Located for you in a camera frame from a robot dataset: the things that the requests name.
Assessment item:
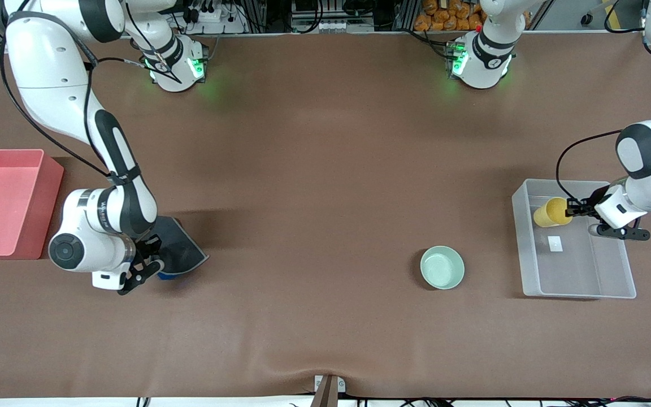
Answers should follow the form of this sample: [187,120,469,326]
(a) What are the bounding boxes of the pink plastic storage bin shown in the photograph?
[0,149,65,260]

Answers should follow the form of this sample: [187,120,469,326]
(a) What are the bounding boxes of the orange snack packages pile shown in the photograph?
[414,0,485,32]

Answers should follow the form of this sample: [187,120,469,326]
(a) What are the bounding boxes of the brown table cover sheet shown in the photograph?
[0,31,651,400]

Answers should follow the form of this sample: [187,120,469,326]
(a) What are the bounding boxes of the yellow plastic cup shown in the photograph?
[533,197,574,228]

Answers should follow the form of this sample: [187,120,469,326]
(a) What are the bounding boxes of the metal table edge bracket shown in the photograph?
[310,374,346,407]

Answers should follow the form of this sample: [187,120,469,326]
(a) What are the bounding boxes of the clear plastic storage bin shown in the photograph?
[511,179,637,299]

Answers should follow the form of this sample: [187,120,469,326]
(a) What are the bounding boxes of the white power strip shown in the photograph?
[189,7,247,33]

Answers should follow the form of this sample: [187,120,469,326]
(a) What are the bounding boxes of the mint green bowl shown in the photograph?
[420,245,466,291]

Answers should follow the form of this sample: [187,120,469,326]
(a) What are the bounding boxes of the dark grey cloth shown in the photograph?
[153,216,210,281]

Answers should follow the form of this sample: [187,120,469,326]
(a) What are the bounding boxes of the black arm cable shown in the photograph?
[555,129,623,202]
[0,10,151,181]

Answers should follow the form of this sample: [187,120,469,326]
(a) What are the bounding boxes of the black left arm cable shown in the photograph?
[555,129,623,202]

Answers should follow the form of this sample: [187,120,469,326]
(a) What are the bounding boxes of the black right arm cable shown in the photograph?
[0,10,151,181]

